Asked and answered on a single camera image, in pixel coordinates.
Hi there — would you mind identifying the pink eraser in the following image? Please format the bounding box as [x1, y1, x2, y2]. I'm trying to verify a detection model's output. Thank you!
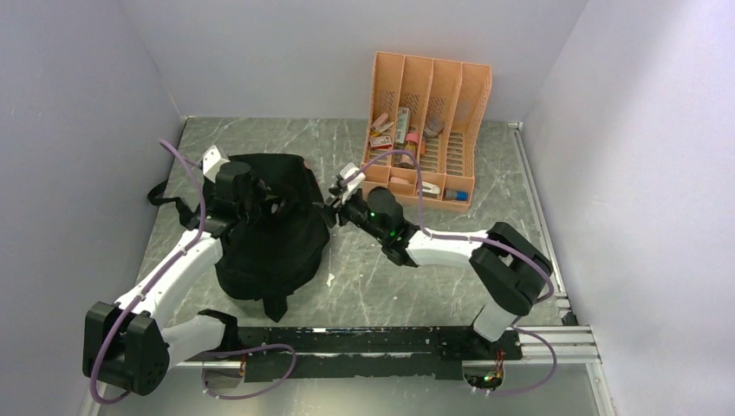
[370, 113, 389, 132]

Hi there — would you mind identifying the grey round jar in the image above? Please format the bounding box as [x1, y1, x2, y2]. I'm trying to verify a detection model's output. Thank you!
[422, 114, 444, 139]

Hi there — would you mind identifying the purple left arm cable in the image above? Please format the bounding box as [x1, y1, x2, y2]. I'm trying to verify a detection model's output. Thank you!
[88, 139, 300, 406]

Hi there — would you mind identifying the green white box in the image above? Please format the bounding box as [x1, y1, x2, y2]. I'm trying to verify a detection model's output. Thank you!
[394, 107, 410, 146]

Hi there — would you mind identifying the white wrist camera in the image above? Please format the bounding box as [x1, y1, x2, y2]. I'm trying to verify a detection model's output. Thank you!
[201, 146, 230, 182]
[328, 162, 366, 207]

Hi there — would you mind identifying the white stapler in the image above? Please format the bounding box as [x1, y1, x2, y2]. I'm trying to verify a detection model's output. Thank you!
[417, 181, 442, 198]

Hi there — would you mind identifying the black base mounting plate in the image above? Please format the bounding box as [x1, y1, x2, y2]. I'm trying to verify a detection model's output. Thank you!
[195, 326, 523, 382]

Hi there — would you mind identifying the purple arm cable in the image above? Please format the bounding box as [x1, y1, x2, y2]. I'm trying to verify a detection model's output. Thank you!
[341, 150, 558, 397]
[88, 139, 300, 406]

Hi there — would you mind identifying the orange plastic desk organizer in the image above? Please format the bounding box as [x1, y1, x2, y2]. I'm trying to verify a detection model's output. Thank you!
[361, 52, 492, 212]

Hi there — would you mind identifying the pink white small box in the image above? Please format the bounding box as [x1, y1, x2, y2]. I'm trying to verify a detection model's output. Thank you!
[368, 135, 394, 150]

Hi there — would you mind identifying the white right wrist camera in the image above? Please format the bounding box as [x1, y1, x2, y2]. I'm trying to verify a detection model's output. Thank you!
[328, 162, 366, 207]

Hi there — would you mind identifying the brown bottle pink cap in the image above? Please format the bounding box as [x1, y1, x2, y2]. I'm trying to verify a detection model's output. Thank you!
[399, 132, 420, 169]

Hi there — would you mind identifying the black student backpack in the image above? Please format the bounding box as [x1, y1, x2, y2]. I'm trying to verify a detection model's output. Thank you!
[146, 151, 333, 322]

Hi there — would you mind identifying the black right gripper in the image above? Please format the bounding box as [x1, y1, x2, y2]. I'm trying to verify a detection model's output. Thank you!
[313, 186, 387, 244]

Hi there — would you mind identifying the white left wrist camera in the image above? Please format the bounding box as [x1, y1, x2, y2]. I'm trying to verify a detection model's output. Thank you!
[201, 146, 230, 182]

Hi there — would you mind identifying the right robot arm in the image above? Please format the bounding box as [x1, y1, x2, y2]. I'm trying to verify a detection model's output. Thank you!
[323, 184, 554, 359]

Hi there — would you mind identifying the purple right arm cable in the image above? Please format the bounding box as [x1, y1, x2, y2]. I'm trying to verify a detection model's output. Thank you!
[341, 150, 558, 397]

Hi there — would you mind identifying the blue capped small item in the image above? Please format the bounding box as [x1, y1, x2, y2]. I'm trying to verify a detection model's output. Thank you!
[444, 189, 469, 202]

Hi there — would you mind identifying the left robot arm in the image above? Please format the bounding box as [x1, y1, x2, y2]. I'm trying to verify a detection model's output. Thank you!
[82, 159, 267, 403]

